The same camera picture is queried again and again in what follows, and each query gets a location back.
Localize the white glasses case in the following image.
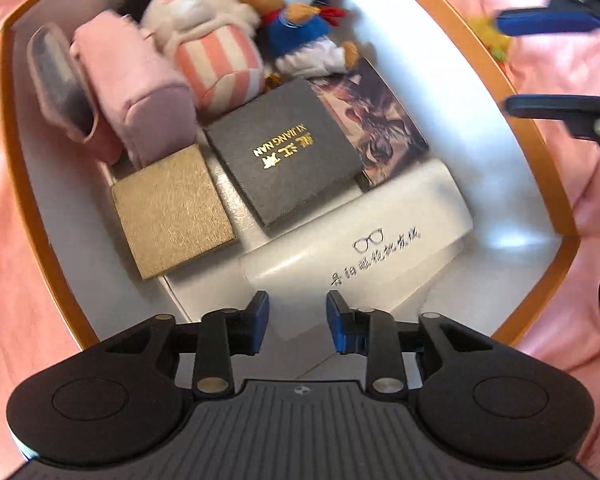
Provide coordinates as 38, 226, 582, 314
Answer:
242, 159, 474, 339

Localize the gold gift box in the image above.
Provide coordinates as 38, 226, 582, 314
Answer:
110, 144, 236, 280

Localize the dark grey gift box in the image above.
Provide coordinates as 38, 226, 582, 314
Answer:
206, 79, 363, 228

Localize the pink fabric pouch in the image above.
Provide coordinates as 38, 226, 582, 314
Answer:
71, 10, 198, 169

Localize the pink card wallet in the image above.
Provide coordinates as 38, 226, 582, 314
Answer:
27, 23, 123, 165

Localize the yellow round toy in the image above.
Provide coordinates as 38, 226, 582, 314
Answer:
467, 15, 513, 63

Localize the orange cardboard storage box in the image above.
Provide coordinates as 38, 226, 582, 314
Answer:
0, 0, 581, 380

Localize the illustrated card pack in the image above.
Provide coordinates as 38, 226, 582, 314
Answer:
310, 58, 429, 191

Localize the white striped plush toy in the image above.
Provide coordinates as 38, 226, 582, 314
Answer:
117, 0, 265, 119

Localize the brown sailor plush toy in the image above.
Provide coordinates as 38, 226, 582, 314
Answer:
239, 0, 360, 79

